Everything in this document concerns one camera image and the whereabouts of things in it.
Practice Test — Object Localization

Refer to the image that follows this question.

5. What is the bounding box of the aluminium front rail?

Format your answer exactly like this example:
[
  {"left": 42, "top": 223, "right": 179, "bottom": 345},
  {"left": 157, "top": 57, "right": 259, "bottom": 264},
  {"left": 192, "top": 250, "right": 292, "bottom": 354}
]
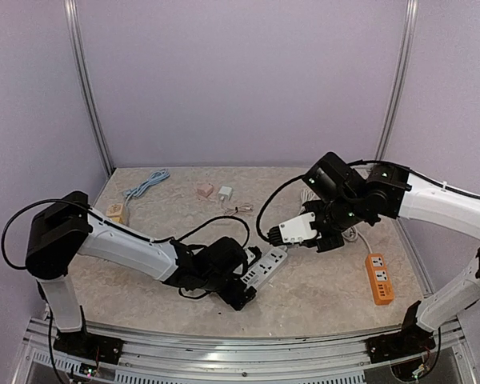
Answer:
[{"left": 10, "top": 318, "right": 480, "bottom": 383}]

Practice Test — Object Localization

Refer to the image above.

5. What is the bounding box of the beige cube socket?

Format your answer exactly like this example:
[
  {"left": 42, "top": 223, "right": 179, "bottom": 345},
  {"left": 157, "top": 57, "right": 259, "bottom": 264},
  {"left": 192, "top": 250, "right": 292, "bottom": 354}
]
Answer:
[{"left": 106, "top": 203, "right": 128, "bottom": 219}]

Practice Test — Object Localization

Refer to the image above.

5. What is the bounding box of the left aluminium post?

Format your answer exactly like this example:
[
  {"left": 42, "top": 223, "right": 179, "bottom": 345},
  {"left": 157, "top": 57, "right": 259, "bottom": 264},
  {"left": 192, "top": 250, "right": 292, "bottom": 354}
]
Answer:
[{"left": 63, "top": 0, "right": 115, "bottom": 178}]

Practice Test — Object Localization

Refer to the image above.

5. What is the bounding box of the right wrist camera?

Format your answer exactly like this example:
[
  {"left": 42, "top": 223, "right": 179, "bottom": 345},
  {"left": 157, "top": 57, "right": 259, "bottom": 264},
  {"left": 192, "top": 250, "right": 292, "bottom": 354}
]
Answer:
[{"left": 267, "top": 212, "right": 318, "bottom": 246}]

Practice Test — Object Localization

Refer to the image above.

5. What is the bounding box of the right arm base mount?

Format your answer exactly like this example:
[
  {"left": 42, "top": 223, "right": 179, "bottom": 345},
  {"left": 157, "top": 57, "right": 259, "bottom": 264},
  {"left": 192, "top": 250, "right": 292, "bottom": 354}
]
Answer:
[{"left": 365, "top": 319, "right": 436, "bottom": 363}]

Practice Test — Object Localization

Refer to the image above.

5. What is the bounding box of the white power strip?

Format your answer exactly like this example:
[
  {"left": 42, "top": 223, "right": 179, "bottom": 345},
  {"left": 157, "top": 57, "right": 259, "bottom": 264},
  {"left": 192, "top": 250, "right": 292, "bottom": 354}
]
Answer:
[{"left": 241, "top": 246, "right": 288, "bottom": 291}]

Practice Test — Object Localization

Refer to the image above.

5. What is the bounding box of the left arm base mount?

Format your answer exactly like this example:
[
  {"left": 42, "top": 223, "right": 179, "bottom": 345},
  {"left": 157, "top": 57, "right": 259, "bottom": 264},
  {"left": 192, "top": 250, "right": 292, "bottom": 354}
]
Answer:
[{"left": 54, "top": 325, "right": 124, "bottom": 365}]

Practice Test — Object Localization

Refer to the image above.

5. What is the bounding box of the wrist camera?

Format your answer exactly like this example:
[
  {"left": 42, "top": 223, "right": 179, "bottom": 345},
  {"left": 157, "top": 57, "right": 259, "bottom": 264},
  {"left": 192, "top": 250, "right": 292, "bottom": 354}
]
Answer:
[
  {"left": 267, "top": 212, "right": 318, "bottom": 246},
  {"left": 244, "top": 246, "right": 262, "bottom": 266}
]

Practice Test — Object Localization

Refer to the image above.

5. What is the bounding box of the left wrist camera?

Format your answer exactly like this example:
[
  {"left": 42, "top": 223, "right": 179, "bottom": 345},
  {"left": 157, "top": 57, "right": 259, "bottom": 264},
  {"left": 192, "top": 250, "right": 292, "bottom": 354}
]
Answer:
[{"left": 244, "top": 246, "right": 262, "bottom": 266}]

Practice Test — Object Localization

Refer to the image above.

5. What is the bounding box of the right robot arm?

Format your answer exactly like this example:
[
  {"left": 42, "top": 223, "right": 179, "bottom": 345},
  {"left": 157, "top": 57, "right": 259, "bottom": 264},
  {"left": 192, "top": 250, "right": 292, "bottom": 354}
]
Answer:
[{"left": 257, "top": 152, "right": 480, "bottom": 355}]

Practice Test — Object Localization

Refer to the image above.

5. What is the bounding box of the aluminium post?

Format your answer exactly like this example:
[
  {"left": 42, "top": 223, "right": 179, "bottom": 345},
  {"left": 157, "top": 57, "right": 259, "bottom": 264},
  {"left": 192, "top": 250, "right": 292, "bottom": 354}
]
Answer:
[
  {"left": 63, "top": 0, "right": 115, "bottom": 178},
  {"left": 375, "top": 0, "right": 419, "bottom": 160}
]

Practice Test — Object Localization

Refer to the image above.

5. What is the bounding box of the pink plug adapter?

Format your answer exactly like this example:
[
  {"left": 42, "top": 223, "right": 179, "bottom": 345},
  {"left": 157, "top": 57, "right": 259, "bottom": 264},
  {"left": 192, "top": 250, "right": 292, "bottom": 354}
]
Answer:
[{"left": 196, "top": 183, "right": 214, "bottom": 198}]

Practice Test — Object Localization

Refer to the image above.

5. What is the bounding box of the white usb charger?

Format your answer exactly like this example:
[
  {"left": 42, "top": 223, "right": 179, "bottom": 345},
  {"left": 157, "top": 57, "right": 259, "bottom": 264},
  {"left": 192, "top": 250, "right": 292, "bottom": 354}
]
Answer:
[{"left": 217, "top": 186, "right": 233, "bottom": 202}]

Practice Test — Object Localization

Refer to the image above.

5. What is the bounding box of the orange power strip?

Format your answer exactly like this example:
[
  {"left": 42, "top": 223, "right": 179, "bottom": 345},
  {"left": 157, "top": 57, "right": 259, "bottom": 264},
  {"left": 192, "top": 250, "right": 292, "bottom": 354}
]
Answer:
[{"left": 365, "top": 254, "right": 394, "bottom": 306}]

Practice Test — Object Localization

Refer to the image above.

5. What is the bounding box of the right aluminium post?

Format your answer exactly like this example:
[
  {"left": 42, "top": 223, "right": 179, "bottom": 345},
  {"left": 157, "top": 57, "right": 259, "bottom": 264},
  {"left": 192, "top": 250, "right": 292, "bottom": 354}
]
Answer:
[{"left": 375, "top": 0, "right": 419, "bottom": 160}]

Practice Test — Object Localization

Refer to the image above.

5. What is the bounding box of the pinkish white charging cable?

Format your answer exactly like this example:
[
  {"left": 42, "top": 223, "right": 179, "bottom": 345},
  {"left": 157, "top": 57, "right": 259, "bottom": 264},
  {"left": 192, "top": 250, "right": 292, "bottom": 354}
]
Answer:
[{"left": 219, "top": 201, "right": 255, "bottom": 218}]

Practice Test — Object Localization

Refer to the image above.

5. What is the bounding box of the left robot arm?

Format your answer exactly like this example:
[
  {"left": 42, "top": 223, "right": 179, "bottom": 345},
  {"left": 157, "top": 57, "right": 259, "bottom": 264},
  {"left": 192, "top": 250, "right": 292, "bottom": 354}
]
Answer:
[{"left": 0, "top": 190, "right": 257, "bottom": 356}]

